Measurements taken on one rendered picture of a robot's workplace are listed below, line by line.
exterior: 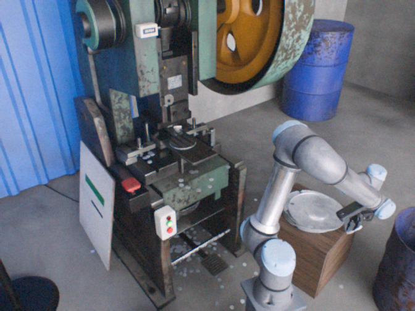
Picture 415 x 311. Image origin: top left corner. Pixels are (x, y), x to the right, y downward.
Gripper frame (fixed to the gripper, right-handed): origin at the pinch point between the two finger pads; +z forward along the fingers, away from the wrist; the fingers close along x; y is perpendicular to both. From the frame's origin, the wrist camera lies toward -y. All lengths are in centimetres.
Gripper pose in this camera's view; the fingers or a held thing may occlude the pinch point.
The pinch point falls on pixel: (346, 231)
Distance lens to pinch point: 171.7
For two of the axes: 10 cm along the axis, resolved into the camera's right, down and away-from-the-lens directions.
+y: 9.6, -0.9, 2.7
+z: -0.8, 8.3, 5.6
